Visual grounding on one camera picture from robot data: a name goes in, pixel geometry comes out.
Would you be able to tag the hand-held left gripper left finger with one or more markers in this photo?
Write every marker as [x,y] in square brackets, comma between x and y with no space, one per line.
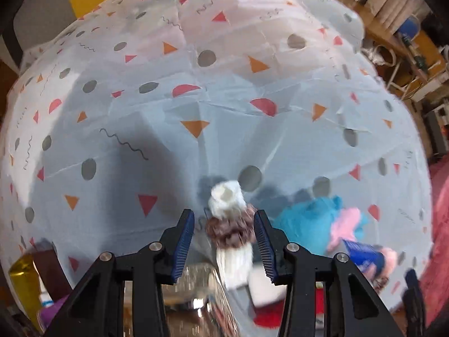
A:
[182,245]

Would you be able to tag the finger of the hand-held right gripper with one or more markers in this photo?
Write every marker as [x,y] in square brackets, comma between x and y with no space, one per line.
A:
[415,298]

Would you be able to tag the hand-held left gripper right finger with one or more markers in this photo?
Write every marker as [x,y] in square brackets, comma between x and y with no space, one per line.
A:
[265,249]

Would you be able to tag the brown scrunchie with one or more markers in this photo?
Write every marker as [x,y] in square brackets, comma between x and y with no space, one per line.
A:
[228,232]

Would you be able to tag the pink towel with blue band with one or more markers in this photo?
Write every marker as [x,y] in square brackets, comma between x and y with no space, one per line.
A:
[364,258]

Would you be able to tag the white towel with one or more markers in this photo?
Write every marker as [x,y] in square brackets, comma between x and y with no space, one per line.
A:
[226,196]

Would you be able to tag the white cloth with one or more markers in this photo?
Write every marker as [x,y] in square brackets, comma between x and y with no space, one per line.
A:
[266,288]

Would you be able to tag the blue and pink plush toy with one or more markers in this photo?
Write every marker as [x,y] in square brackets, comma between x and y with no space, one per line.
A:
[301,224]

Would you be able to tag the pink blanket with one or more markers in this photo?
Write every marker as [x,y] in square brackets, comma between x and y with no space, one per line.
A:
[438,235]

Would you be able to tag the red cloth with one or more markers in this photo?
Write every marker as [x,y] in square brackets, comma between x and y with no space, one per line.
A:
[266,317]

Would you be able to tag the purple object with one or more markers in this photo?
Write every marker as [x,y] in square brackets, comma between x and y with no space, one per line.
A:
[52,310]

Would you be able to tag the patterned white tablecloth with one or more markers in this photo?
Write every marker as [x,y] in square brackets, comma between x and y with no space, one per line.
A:
[140,94]

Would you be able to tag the gold foil object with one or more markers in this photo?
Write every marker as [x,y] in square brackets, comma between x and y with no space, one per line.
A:
[24,281]

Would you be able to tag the wooden desk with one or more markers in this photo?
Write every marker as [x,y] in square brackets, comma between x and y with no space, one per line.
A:
[382,30]

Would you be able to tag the grey chair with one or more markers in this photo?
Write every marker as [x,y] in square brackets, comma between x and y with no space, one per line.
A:
[42,14]

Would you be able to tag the beige curtain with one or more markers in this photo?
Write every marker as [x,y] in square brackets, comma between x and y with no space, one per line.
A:
[393,0]

